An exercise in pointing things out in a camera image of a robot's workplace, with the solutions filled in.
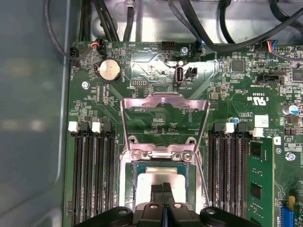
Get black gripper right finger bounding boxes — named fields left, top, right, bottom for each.
left=163, top=182, right=261, bottom=227

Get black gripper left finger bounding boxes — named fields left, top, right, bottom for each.
left=75, top=182, right=166, bottom=227

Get silver CPU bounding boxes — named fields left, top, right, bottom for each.
left=132, top=162, right=191, bottom=209

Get thin metal locking lever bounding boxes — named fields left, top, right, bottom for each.
left=194, top=151, right=212, bottom=207

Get CPU socket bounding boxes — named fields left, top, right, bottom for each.
left=119, top=141, right=209, bottom=227

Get black RAM slot white clip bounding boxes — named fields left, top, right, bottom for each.
left=91, top=121, right=106, bottom=225
left=68, top=121, right=83, bottom=225
left=222, top=122, right=236, bottom=218
left=251, top=127, right=265, bottom=139

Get green RAM stick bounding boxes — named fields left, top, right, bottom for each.
left=247, top=137, right=276, bottom=227

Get blue board connector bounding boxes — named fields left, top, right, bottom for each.
left=280, top=205, right=294, bottom=227

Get white barcode sticker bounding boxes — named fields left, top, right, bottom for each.
left=254, top=115, right=269, bottom=128

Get green motherboard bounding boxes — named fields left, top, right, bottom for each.
left=63, top=41, right=303, bottom=227

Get internal USB port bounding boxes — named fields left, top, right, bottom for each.
left=174, top=66, right=184, bottom=87

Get silver coin cell battery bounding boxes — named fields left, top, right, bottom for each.
left=96, top=58, right=123, bottom=83

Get black square chip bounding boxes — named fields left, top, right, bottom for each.
left=232, top=60, right=244, bottom=73

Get black internal cable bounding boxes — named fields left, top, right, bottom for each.
left=45, top=0, right=81, bottom=67
left=178, top=0, right=303, bottom=53
left=219, top=0, right=236, bottom=44
left=122, top=0, right=136, bottom=43
left=79, top=0, right=92, bottom=42
left=269, top=0, right=303, bottom=26
left=93, top=0, right=120, bottom=43

